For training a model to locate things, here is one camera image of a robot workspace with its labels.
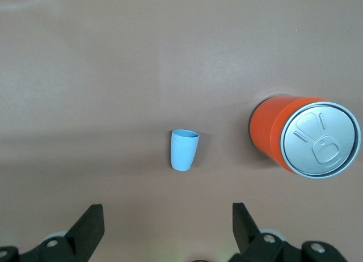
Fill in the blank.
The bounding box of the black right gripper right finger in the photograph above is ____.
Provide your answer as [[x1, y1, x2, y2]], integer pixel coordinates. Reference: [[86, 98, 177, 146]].
[[231, 202, 351, 262]]

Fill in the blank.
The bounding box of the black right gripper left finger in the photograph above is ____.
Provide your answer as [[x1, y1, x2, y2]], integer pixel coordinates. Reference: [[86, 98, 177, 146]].
[[0, 204, 105, 262]]

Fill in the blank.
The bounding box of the light blue plastic cup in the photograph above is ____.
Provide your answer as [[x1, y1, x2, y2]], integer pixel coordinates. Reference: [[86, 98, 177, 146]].
[[170, 129, 201, 172]]

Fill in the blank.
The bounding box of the orange can with silver lid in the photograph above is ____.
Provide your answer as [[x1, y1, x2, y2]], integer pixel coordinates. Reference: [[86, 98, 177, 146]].
[[248, 94, 357, 180]]

